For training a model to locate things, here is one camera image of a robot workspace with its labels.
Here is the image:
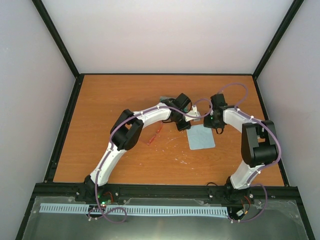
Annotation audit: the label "grey glasses case green lining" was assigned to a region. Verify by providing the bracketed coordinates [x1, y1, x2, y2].
[160, 93, 193, 122]

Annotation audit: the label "light blue cleaning cloth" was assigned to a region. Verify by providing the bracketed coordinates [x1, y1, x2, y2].
[186, 124, 216, 150]

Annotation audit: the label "pink transparent sunglasses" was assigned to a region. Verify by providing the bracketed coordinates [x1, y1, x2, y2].
[146, 122, 164, 146]

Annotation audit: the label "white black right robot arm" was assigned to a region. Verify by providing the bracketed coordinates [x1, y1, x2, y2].
[203, 93, 282, 203]

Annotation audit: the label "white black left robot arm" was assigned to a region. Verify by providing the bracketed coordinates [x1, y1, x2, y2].
[84, 93, 192, 202]

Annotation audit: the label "clear plastic front sheet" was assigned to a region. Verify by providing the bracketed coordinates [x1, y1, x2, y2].
[24, 197, 308, 240]

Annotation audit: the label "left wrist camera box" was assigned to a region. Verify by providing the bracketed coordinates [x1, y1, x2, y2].
[185, 105, 201, 122]

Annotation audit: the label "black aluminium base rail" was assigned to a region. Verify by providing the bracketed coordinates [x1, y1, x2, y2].
[32, 182, 300, 208]

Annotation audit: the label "light blue slotted cable duct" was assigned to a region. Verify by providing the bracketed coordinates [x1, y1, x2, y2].
[38, 203, 229, 218]

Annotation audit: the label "black enclosure frame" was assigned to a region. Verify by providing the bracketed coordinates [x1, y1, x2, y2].
[16, 0, 315, 240]

